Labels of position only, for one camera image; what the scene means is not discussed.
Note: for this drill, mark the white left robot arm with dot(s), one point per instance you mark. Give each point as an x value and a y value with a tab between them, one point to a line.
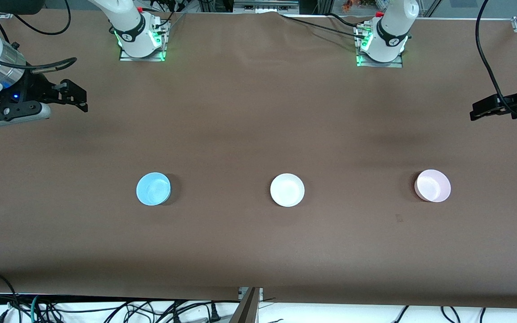
393	27

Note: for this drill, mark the grey metal rack device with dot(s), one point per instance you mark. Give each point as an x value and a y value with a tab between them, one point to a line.
265	4

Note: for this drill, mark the orange object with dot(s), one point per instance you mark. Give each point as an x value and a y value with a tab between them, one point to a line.
347	5

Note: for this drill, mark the aluminium profile beam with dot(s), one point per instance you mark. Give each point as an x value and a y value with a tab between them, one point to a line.
247	307

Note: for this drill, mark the pink bowl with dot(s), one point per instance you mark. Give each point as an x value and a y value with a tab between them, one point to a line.
433	185

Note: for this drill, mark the blue bowl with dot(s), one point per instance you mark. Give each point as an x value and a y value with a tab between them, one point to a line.
153	189

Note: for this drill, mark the brown table cover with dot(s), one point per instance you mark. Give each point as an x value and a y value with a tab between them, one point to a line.
258	251

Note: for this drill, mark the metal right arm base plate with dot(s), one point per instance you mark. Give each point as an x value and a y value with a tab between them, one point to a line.
159	42

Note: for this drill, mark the white bowl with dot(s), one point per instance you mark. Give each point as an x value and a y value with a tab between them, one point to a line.
287	190

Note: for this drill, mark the black power plug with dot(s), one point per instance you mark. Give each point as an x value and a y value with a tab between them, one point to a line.
214	312

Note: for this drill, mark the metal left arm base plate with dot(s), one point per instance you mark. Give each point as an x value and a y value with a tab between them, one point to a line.
361	60

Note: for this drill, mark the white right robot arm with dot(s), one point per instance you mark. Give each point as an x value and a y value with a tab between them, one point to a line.
128	22

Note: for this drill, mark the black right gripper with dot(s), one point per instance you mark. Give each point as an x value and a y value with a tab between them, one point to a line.
34	89

